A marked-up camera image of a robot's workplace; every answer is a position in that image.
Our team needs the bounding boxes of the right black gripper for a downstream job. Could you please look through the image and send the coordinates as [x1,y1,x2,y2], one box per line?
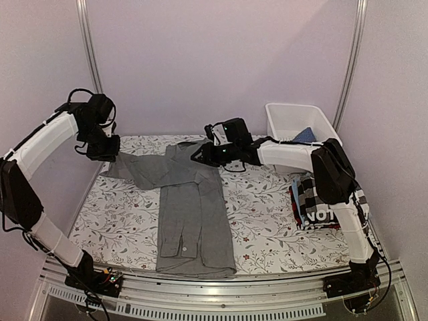
[191,141,240,167]

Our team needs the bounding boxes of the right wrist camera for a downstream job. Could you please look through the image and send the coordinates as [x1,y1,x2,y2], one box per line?
[204,122,222,146]

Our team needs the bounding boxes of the grey long sleeve shirt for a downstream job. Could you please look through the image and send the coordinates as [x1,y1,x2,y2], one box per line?
[102,140,236,279]

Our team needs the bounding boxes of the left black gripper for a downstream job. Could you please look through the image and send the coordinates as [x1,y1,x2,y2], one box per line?
[80,122,120,162]

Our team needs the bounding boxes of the white plastic bin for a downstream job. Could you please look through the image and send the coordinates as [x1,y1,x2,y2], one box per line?
[265,103,342,144]

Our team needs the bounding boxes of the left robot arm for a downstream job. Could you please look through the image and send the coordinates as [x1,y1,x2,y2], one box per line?
[1,92,120,290]

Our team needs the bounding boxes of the aluminium front rail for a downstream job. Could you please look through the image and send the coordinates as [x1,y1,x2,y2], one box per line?
[28,260,421,320]

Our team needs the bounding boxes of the metal corner post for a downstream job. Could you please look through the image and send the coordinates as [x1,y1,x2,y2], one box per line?
[76,0,103,94]
[332,0,368,132]

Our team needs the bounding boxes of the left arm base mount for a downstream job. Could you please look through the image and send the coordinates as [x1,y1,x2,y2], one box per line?
[65,267,123,298]

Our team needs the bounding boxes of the blue dotted cloth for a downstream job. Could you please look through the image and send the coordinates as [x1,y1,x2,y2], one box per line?
[292,127,317,144]

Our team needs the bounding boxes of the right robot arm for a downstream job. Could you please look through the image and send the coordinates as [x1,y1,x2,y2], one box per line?
[191,118,381,292]

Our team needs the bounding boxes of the left metal corner post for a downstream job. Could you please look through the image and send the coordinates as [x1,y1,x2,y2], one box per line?
[76,0,103,94]

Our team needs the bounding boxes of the right metal corner post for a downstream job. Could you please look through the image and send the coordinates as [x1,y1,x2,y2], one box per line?
[332,0,368,132]

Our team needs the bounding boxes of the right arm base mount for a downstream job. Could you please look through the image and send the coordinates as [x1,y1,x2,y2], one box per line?
[322,262,381,298]

